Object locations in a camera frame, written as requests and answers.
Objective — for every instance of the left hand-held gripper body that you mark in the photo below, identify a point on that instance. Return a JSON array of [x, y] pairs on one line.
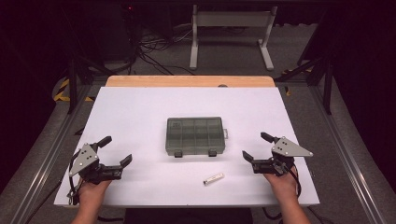
[[93, 169]]

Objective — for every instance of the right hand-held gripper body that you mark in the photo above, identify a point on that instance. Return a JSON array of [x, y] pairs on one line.
[[280, 160]]

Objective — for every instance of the small white tube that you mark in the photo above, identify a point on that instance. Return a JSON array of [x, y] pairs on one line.
[[214, 179]]

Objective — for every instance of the grey plastic compartment box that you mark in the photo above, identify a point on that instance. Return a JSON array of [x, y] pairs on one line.
[[194, 136]]

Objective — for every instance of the person's left hand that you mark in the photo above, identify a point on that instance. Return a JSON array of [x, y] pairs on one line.
[[93, 191]]

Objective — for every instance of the person's right hand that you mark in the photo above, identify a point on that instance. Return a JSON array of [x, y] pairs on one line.
[[281, 186]]

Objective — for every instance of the yellow black floor tape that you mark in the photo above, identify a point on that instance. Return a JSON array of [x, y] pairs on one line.
[[62, 93]]

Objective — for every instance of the black metal stand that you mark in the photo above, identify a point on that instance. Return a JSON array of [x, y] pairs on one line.
[[73, 84], [327, 87]]

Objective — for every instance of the white table board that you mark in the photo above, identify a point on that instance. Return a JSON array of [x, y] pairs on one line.
[[174, 102]]

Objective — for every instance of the person's dark lap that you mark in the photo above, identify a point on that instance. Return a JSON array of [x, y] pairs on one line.
[[186, 217]]

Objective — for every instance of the wooden table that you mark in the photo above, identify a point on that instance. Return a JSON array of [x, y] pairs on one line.
[[186, 81]]

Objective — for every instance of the black equipment cabinet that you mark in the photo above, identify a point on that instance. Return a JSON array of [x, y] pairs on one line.
[[106, 28]]

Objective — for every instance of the white metal stand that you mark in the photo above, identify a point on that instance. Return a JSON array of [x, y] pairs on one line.
[[232, 19]]

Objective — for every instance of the aluminium rail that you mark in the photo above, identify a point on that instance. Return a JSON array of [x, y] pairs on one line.
[[348, 161], [46, 161]]

